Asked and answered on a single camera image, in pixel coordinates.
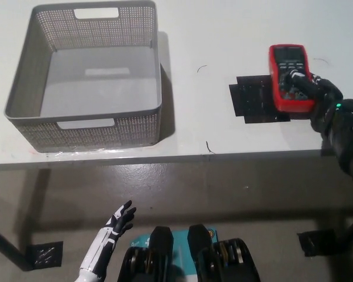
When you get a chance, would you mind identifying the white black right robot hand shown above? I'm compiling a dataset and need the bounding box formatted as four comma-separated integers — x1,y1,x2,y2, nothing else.
285,69,344,133

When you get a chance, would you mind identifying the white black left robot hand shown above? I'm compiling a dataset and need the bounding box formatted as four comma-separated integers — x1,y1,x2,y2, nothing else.
78,200,137,280

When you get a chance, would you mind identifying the black floor tape patch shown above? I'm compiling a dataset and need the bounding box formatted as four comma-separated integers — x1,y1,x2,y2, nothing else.
297,230,347,257
25,241,64,270

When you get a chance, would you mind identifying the grey perforated plastic basket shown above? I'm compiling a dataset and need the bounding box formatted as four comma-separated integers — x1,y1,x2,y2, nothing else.
4,0,162,153

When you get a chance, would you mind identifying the black tape patch on table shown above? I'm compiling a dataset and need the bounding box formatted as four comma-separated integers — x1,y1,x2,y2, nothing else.
228,75,292,124

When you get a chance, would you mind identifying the red digital multimeter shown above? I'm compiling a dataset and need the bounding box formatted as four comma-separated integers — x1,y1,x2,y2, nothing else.
268,43,316,113

